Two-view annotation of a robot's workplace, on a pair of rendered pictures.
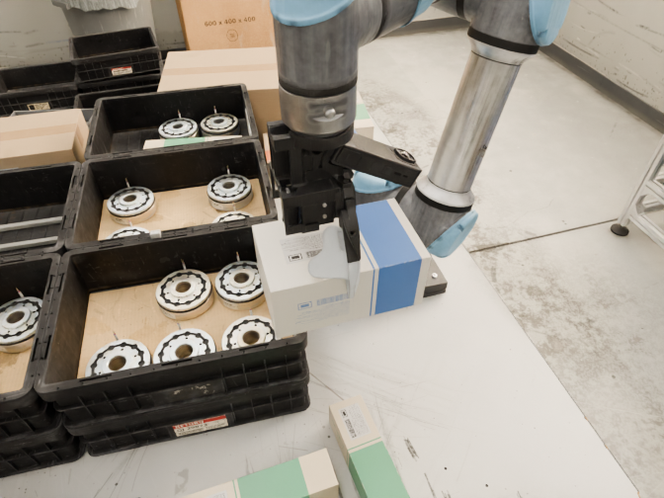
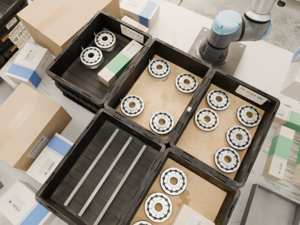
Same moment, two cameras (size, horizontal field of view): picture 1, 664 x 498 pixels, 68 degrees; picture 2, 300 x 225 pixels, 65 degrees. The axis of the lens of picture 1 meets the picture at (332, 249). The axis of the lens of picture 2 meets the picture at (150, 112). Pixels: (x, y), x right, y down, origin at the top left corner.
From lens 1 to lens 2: 0.91 m
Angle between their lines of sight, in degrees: 34
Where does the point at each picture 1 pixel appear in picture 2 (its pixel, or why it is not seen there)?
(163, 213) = (146, 99)
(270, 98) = (108, 9)
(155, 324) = (209, 138)
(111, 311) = (189, 148)
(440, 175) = (264, 10)
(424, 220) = (258, 31)
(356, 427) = (281, 113)
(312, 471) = (286, 134)
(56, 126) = (30, 101)
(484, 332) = (267, 54)
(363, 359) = not seen: hidden behind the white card
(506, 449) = not seen: outside the picture
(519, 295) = not seen: hidden behind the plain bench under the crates
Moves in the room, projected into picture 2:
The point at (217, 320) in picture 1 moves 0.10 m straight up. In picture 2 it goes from (224, 118) to (232, 110)
